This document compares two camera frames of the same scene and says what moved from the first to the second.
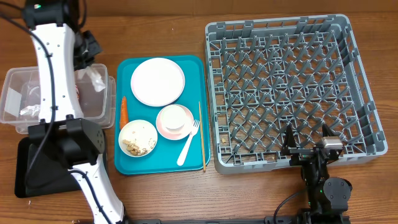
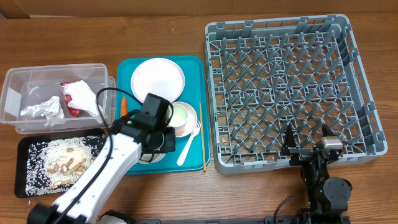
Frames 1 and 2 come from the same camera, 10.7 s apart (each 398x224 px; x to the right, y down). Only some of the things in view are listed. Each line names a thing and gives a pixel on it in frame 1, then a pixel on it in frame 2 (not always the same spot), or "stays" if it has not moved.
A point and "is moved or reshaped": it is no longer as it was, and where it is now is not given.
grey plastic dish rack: x=266 y=74 stays
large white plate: x=158 y=81 stays
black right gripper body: x=303 y=156 stays
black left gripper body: x=89 y=48 to x=166 y=140
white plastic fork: x=181 y=158 stays
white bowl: x=138 y=138 is moved or reshaped
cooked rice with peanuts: x=135 y=148 is moved or reshaped
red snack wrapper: x=77 y=92 is moved or reshaped
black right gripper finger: x=290 y=140 stays
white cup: x=173 y=117 stays
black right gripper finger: x=326 y=132 stays
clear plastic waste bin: x=19 y=99 stays
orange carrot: x=124 y=116 stays
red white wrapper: x=97 y=82 to x=83 y=98
